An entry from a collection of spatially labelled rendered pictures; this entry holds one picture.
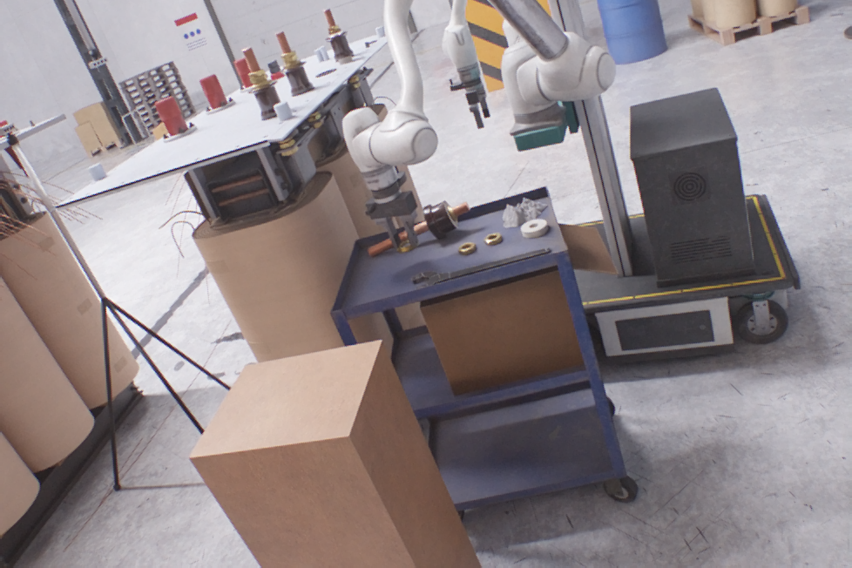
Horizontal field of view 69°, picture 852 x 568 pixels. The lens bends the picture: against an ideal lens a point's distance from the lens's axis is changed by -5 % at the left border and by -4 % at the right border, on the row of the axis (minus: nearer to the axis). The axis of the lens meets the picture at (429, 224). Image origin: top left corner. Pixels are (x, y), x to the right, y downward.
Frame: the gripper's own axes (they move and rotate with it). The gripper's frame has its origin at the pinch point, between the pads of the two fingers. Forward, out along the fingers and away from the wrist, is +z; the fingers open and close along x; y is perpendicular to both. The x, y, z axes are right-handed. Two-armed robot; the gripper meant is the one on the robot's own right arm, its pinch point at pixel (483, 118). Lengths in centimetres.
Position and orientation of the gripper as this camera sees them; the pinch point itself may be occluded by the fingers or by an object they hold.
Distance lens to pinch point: 267.8
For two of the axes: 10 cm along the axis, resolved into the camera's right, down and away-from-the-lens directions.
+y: 9.1, -1.6, -3.8
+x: 2.7, -4.6, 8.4
